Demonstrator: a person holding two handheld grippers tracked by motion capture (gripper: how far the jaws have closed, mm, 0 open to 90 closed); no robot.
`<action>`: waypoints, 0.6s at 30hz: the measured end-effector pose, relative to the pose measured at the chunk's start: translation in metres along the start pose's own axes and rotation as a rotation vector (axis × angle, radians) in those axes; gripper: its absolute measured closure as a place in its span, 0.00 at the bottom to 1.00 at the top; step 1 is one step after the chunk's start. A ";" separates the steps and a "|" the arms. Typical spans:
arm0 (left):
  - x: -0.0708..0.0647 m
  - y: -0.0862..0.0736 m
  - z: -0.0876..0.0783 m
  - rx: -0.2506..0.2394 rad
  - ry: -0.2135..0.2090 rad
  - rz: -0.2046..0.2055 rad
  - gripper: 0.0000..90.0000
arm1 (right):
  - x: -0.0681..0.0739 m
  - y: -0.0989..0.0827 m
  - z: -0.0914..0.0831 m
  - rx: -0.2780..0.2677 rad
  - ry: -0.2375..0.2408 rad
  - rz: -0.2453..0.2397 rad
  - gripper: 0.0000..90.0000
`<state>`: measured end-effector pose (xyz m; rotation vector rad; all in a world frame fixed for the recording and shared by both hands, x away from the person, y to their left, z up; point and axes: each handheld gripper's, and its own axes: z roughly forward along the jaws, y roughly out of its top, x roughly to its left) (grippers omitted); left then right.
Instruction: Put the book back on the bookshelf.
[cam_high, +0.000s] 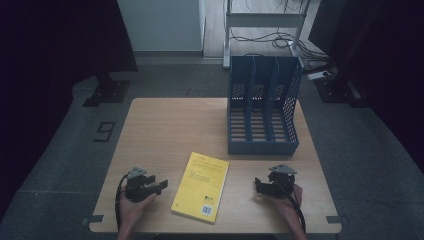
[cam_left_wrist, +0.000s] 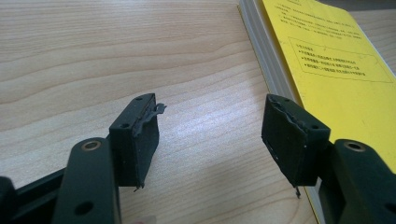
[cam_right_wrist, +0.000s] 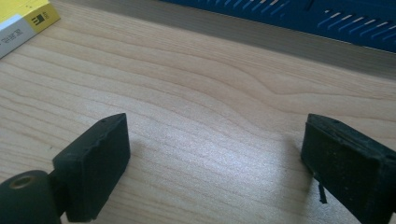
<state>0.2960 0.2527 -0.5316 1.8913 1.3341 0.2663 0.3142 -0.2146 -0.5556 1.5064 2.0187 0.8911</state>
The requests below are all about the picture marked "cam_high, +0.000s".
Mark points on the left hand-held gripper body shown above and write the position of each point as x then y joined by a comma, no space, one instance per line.
136,188

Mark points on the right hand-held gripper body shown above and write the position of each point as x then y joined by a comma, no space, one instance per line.
279,183

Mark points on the blue file rack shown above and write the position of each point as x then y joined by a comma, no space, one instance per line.
263,146

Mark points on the yellow book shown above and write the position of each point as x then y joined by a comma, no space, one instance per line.
201,186

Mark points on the person's left hand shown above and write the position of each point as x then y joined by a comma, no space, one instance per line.
133,210

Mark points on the person's right hand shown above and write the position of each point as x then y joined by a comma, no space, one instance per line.
287,205

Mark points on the black stand base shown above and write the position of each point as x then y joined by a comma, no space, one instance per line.
335,90
107,91

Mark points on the white power strip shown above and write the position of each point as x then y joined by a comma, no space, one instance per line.
318,75

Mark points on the white panel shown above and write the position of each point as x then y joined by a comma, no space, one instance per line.
161,25

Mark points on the dark curtain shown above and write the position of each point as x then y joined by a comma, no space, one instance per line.
383,60
50,50

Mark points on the white metal stand frame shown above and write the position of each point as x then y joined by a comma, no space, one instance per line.
263,20

